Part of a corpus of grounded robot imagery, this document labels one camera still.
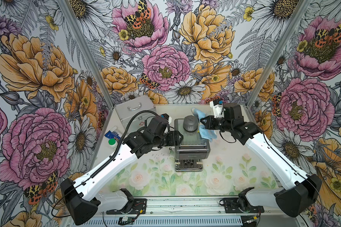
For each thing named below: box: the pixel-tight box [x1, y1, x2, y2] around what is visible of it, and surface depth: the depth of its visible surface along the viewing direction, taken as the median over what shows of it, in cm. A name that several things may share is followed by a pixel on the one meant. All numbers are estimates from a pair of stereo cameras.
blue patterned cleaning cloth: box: [191, 107, 218, 143], surface depth 73 cm
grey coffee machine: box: [174, 114, 211, 173], surface depth 72 cm
